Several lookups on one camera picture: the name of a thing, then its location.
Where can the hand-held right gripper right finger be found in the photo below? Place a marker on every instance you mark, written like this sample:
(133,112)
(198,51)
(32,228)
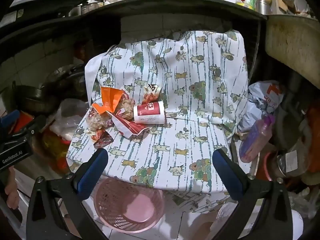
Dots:
(227,175)

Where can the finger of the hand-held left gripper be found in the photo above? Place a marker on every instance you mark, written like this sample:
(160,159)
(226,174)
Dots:
(10,119)
(33,128)

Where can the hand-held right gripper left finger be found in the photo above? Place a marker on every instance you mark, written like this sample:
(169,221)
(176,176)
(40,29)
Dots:
(93,172)

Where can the small red white packet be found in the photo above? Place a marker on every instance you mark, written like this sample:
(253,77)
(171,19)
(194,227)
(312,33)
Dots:
(102,138)

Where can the red white paper wrapper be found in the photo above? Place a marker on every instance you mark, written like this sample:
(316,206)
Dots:
(127,127)

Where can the pink plastic basket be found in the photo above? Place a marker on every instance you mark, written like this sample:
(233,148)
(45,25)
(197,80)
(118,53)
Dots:
(140,210)

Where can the clear plastic snack bag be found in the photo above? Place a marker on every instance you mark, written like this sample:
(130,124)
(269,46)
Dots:
(126,107)

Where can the orange paper bag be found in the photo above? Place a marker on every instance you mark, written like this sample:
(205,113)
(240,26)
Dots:
(111,98)

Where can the red white paper cup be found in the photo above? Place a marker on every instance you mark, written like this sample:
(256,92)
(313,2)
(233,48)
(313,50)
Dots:
(150,112)

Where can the white red snack packet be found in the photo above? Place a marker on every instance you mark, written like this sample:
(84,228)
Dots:
(152,93)

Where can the person's left hand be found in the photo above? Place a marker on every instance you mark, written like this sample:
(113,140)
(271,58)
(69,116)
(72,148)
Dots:
(12,190)

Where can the yellow plastic bag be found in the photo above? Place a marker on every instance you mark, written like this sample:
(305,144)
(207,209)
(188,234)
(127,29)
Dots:
(55,152)

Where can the red plastic basin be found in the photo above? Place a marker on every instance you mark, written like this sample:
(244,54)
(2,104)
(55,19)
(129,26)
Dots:
(265,167)

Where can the purple plastic bottle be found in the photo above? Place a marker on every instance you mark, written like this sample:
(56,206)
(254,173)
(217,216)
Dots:
(257,140)

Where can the stacked metal pots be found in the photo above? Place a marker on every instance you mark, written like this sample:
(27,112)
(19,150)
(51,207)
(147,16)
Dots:
(67,80)

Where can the glass jar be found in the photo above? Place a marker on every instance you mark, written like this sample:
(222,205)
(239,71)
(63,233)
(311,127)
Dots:
(291,162)

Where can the white orange print plastic bag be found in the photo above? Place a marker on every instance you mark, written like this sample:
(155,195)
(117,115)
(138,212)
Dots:
(265,97)

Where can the cat print cloth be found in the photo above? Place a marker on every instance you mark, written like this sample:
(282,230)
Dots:
(187,92)

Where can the stained counter slab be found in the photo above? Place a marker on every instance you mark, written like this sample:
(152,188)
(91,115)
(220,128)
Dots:
(292,45)

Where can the black kitchen counter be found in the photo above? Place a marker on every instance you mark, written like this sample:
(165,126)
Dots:
(150,7)

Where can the steel canister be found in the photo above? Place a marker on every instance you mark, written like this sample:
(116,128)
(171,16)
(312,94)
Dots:
(263,8)

